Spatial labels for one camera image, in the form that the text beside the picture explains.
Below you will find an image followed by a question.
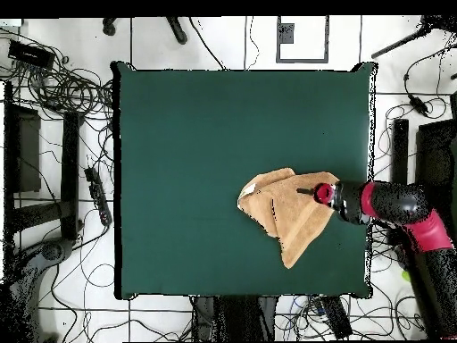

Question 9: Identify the tan terry towel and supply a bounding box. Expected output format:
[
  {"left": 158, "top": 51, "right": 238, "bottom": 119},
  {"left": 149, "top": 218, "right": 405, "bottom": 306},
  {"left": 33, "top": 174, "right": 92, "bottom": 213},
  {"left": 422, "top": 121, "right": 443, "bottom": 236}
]
[{"left": 237, "top": 166, "right": 340, "bottom": 270}]

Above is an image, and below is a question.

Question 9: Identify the black metal stand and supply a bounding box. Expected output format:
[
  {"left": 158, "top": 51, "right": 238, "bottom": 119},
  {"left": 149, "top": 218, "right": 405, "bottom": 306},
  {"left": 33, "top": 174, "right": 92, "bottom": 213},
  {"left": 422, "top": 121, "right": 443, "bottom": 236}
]
[
  {"left": 386, "top": 117, "right": 457, "bottom": 247},
  {"left": 3, "top": 80, "right": 85, "bottom": 244}
]

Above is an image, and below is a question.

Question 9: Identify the black rectangular floor box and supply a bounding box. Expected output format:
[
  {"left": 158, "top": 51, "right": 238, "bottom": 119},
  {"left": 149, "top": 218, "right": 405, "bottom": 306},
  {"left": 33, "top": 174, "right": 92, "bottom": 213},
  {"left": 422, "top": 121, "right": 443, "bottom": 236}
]
[{"left": 320, "top": 296, "right": 353, "bottom": 339}]

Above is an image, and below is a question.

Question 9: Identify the black power adapter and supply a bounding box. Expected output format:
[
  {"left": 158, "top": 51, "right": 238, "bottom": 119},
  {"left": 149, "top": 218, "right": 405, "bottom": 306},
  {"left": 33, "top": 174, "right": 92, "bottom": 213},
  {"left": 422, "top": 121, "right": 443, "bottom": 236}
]
[{"left": 408, "top": 94, "right": 429, "bottom": 117}]

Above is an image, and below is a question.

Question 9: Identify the dark green table cloth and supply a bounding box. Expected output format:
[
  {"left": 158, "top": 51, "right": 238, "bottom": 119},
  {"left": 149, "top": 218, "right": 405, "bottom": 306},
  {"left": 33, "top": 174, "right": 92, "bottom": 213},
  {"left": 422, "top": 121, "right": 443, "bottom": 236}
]
[{"left": 111, "top": 61, "right": 378, "bottom": 300}]

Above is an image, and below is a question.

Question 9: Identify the black tripod pole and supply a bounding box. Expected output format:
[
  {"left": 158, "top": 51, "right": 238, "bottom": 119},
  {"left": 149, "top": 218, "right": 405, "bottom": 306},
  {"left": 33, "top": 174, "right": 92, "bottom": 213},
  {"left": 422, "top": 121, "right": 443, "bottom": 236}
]
[{"left": 370, "top": 15, "right": 457, "bottom": 60}]

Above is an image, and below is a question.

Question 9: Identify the black power strip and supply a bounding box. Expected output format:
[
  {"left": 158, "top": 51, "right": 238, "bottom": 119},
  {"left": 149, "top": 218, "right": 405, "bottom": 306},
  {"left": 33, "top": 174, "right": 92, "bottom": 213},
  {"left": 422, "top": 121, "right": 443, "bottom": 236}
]
[{"left": 84, "top": 166, "right": 113, "bottom": 227}]

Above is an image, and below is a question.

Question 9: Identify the dark grey stand base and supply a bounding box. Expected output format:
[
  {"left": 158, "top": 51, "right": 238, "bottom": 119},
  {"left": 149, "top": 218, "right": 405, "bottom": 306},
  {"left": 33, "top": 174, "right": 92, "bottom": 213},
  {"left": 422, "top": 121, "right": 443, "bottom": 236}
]
[{"left": 6, "top": 237, "right": 76, "bottom": 342}]

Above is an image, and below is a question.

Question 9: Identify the black cable tangle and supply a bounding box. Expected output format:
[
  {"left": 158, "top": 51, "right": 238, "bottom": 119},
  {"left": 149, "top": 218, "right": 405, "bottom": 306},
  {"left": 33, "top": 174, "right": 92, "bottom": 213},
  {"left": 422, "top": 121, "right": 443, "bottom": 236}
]
[
  {"left": 370, "top": 96, "right": 451, "bottom": 187},
  {"left": 0, "top": 28, "right": 115, "bottom": 124}
]

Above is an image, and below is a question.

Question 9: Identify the grey square floor frame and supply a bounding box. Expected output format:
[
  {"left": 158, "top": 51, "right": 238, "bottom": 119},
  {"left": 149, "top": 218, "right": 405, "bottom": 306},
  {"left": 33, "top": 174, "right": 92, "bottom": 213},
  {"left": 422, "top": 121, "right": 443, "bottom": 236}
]
[{"left": 275, "top": 15, "right": 330, "bottom": 64}]

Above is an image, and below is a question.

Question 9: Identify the thin black floor cable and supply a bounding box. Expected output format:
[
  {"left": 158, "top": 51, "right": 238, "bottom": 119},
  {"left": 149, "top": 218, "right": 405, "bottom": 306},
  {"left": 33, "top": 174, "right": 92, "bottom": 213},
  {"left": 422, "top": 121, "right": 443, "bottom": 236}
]
[{"left": 243, "top": 15, "right": 261, "bottom": 71}]

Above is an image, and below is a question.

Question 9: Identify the black network switch box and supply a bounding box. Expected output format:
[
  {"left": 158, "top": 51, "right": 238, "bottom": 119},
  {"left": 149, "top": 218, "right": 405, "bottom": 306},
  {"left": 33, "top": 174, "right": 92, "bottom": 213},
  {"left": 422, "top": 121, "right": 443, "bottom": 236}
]
[{"left": 7, "top": 39, "right": 56, "bottom": 70}]

